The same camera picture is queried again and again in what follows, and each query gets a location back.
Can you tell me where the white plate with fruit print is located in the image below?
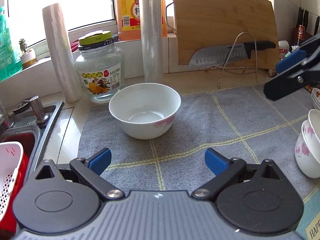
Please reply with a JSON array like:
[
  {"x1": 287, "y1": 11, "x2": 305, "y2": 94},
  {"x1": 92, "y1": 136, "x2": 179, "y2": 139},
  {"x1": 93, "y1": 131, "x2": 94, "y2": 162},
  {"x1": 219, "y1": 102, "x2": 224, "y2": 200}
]
[{"x1": 311, "y1": 87, "x2": 320, "y2": 110}]

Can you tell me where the white floral bowl large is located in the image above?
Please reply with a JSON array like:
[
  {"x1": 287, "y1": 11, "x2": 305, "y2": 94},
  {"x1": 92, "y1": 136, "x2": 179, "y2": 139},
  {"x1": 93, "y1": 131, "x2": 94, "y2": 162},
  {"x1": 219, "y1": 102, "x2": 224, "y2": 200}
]
[{"x1": 305, "y1": 109, "x2": 320, "y2": 160}]

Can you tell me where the knife block with knives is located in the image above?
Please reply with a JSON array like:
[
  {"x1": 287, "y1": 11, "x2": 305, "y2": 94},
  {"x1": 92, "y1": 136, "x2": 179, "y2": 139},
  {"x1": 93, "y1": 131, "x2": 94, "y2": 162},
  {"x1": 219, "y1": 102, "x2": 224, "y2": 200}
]
[{"x1": 290, "y1": 7, "x2": 319, "y2": 46}]

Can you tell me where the stainless steel sink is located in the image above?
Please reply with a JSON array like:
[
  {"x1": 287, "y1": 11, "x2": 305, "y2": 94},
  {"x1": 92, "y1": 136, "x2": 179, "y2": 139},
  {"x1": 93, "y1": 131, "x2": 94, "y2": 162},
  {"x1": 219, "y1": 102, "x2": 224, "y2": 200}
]
[{"x1": 1, "y1": 101, "x2": 64, "y2": 180}]

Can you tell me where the red washing basin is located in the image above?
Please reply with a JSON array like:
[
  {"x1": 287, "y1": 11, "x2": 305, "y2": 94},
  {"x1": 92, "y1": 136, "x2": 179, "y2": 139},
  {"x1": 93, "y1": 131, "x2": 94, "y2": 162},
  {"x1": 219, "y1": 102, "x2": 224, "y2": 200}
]
[{"x1": 0, "y1": 132, "x2": 36, "y2": 240}]

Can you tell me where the steel soap dispenser pump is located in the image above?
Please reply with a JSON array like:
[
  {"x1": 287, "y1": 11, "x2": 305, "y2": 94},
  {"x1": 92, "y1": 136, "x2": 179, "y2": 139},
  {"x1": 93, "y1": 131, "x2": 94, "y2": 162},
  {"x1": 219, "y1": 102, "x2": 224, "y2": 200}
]
[{"x1": 12, "y1": 95, "x2": 51, "y2": 126}]

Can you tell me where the white plastic colander basket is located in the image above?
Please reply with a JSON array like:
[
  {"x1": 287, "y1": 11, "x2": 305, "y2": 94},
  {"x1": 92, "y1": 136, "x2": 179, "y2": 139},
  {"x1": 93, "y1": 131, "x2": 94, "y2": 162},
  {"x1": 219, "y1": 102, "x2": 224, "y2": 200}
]
[{"x1": 0, "y1": 141, "x2": 23, "y2": 220}]

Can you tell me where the glass jar with green lid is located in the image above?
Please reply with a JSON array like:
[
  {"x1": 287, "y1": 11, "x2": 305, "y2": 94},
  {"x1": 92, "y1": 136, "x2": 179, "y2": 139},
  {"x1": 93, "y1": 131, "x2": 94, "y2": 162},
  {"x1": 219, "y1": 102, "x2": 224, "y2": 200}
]
[{"x1": 74, "y1": 30, "x2": 125, "y2": 104}]

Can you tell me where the bamboo cutting board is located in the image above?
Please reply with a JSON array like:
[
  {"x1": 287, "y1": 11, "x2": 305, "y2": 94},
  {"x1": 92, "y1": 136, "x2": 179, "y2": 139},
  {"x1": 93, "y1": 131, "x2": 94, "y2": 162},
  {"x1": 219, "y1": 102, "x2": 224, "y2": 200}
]
[{"x1": 174, "y1": 0, "x2": 278, "y2": 65}]

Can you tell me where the plastic wrap roll left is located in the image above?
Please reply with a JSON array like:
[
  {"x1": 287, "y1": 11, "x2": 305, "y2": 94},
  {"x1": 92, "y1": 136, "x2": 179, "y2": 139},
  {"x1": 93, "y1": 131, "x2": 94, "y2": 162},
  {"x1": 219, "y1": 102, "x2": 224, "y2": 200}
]
[{"x1": 42, "y1": 3, "x2": 83, "y2": 103}]

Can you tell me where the plastic wrap roll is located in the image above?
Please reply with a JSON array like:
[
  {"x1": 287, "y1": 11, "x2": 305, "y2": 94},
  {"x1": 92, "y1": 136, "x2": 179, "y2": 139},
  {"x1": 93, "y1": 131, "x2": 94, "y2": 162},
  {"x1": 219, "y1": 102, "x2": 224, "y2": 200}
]
[
  {"x1": 139, "y1": 0, "x2": 163, "y2": 83},
  {"x1": 42, "y1": 3, "x2": 83, "y2": 103}
]

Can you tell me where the small potted plant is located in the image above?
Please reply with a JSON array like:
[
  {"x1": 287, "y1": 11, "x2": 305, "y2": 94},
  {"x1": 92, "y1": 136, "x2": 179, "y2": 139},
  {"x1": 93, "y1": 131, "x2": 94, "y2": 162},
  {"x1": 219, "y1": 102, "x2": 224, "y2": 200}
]
[{"x1": 19, "y1": 38, "x2": 38, "y2": 69}]

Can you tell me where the green detergent bottle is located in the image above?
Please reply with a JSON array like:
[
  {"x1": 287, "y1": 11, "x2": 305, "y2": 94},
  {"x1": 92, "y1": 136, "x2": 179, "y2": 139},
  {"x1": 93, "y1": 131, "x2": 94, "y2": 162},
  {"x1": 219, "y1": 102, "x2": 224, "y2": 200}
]
[{"x1": 0, "y1": 7, "x2": 22, "y2": 81}]

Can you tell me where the plastic wrap roll right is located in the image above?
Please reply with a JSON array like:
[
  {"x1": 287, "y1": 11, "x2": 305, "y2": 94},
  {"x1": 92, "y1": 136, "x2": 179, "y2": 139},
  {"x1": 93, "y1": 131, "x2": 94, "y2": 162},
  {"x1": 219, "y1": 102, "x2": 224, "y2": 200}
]
[{"x1": 139, "y1": 0, "x2": 163, "y2": 83}]

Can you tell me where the orange oil bottle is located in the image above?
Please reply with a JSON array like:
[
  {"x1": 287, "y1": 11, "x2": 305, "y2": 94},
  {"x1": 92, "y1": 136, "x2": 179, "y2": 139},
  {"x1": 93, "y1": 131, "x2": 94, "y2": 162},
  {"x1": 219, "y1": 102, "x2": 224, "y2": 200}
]
[{"x1": 114, "y1": 0, "x2": 168, "y2": 41}]

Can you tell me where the wire cutting board rack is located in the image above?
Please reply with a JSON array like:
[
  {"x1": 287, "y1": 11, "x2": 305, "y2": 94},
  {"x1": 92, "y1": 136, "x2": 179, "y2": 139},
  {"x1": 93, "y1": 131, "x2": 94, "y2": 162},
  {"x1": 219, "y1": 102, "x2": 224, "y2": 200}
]
[{"x1": 204, "y1": 31, "x2": 259, "y2": 90}]

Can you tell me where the steel kitchen knife black handle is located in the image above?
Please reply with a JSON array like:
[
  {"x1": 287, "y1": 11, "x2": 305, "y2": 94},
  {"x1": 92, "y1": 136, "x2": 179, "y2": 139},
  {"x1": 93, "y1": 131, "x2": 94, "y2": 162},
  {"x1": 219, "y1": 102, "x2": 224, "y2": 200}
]
[{"x1": 188, "y1": 40, "x2": 276, "y2": 69}]

